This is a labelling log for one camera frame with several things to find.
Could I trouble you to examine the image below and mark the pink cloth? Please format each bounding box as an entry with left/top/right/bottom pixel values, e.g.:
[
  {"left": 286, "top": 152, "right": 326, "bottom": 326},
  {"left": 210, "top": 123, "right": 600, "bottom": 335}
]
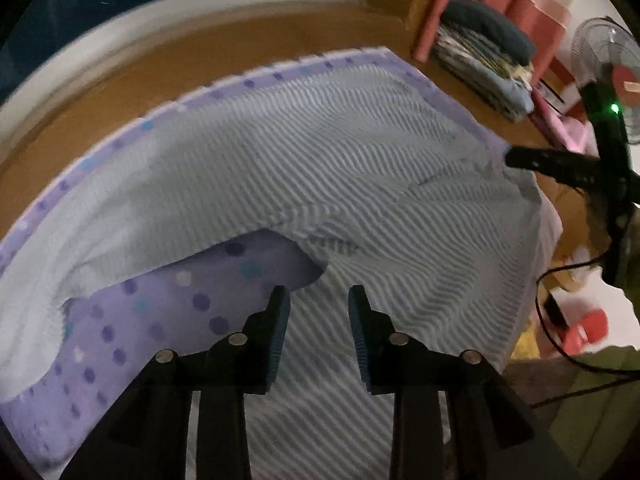
[{"left": 532, "top": 85, "right": 598, "bottom": 153}]

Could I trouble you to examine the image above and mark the wooden bed headboard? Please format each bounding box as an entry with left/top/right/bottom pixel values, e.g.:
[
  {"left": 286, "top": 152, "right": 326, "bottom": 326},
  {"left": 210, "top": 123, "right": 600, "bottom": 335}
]
[{"left": 0, "top": 2, "right": 601, "bottom": 301}]

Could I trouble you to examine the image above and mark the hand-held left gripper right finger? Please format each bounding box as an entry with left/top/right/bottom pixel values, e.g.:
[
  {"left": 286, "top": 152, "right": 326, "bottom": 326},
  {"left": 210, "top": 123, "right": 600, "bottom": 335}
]
[{"left": 348, "top": 285, "right": 582, "bottom": 480}]

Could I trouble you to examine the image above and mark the purple dotted bed sheet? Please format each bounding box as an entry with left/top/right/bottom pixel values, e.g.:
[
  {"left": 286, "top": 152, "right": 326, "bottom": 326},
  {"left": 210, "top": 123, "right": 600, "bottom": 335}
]
[{"left": 0, "top": 47, "right": 511, "bottom": 473}]

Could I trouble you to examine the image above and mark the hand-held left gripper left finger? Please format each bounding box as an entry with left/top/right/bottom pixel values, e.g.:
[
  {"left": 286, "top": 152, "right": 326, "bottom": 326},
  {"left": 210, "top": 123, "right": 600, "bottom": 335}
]
[{"left": 60, "top": 286, "right": 292, "bottom": 480}]

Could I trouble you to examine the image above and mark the person's green clothing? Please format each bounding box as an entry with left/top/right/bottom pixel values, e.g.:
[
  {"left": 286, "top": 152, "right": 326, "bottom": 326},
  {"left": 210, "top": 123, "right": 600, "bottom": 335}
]
[{"left": 510, "top": 345, "right": 640, "bottom": 480}]

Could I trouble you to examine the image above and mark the stack of folded clothes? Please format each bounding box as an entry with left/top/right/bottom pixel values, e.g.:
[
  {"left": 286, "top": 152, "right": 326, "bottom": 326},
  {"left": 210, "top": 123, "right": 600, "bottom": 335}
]
[{"left": 432, "top": 25, "right": 536, "bottom": 122}]

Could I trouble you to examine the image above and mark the black cable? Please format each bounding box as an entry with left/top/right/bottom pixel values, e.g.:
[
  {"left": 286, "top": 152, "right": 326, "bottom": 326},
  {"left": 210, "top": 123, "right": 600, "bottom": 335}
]
[{"left": 534, "top": 255, "right": 640, "bottom": 408}]

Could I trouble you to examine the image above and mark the person's right forearm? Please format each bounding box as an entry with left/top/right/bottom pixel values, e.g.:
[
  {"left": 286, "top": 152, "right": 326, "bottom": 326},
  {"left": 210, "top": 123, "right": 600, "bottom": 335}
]
[{"left": 607, "top": 230, "right": 640, "bottom": 311}]

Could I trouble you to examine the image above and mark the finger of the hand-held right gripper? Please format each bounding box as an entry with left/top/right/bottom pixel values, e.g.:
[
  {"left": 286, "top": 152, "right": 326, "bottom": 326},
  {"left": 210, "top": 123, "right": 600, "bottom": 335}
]
[{"left": 505, "top": 145, "right": 609, "bottom": 192}]

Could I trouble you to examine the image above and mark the dark grey folded garment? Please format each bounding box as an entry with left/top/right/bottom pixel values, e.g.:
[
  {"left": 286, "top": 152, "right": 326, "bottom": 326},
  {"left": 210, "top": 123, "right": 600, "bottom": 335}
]
[{"left": 442, "top": 0, "right": 538, "bottom": 66}]

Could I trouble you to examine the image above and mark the white framed window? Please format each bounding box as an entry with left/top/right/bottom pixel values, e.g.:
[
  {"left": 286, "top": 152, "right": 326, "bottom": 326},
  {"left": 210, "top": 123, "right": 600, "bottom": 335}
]
[{"left": 0, "top": 0, "right": 373, "bottom": 116}]

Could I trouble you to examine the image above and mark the electric fan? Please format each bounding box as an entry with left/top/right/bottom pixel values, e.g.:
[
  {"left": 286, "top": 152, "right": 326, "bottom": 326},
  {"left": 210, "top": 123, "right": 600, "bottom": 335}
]
[{"left": 570, "top": 17, "right": 640, "bottom": 146}]

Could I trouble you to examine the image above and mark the red plastic object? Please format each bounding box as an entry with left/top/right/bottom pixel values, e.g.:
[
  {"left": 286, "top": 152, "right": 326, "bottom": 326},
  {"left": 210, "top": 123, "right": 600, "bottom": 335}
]
[{"left": 564, "top": 310, "right": 609, "bottom": 357}]

